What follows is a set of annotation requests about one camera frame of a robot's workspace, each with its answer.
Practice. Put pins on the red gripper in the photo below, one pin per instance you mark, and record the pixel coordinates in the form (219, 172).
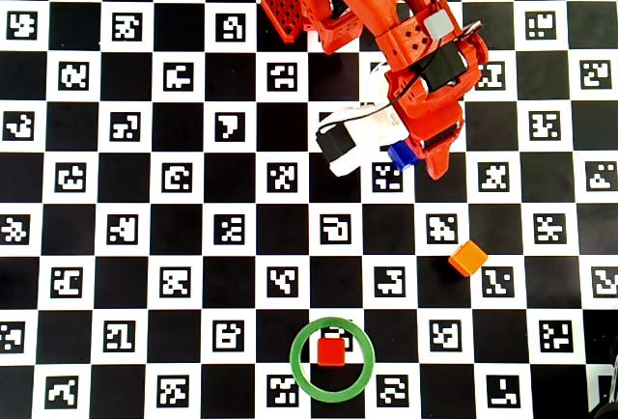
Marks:
(438, 158)

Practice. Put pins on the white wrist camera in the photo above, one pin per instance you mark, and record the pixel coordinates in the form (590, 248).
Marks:
(372, 127)

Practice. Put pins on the small grey box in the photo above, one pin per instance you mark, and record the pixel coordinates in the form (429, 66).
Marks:
(439, 23)

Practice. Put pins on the black white marker mat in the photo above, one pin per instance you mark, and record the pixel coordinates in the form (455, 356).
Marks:
(96, 245)

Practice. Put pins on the red robot base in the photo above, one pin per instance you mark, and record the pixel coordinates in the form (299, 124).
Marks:
(282, 8)

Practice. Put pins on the orange cube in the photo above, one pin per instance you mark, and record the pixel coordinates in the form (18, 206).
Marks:
(467, 258)

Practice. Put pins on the blue cube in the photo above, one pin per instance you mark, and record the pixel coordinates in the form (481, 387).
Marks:
(403, 156)

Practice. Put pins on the red cube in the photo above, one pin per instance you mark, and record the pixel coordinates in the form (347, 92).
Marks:
(331, 351)

